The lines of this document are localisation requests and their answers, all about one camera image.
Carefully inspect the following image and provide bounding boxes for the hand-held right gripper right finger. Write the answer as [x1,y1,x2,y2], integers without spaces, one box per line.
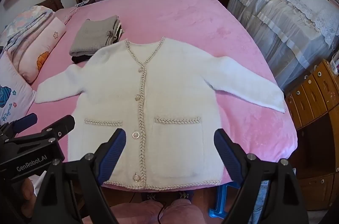
[213,128,310,224]

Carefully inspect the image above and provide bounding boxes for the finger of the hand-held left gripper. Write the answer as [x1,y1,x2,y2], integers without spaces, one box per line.
[0,113,38,141]
[41,115,76,139]

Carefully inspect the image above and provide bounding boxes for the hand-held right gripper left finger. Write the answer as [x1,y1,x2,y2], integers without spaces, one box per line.
[32,128,127,224]

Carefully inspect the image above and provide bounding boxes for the white fluffy cardigan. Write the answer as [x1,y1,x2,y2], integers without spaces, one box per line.
[34,37,286,191]

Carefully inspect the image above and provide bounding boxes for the person's left hand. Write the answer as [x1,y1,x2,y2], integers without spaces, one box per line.
[11,174,40,214]

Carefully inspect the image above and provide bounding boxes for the blue plastic stool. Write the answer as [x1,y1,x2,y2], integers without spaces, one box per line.
[209,183,242,219]

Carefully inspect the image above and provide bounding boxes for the blue denim cloth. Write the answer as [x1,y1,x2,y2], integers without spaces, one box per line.
[251,178,268,220]

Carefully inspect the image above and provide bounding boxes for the dark patterned slipper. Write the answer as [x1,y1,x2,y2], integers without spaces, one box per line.
[142,192,166,204]
[175,190,194,202]

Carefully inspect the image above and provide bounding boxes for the black folded garment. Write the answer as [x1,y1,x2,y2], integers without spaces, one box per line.
[71,53,94,65]

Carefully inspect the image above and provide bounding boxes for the person's pink trousers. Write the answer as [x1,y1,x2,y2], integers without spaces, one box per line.
[108,199,206,224]

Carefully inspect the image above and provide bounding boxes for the grey folded sweater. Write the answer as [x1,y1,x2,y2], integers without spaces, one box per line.
[69,15,125,56]

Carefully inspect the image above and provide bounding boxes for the floral folded quilt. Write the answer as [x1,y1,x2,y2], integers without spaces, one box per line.
[0,6,53,48]

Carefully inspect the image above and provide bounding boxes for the wooden drawer cabinet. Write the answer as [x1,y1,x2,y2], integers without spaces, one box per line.
[285,58,339,211]

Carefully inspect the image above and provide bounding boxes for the dark wooden headboard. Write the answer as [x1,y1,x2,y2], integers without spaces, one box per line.
[36,0,65,13]

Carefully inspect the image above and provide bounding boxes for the pink bed blanket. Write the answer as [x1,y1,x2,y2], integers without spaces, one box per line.
[16,0,298,187]

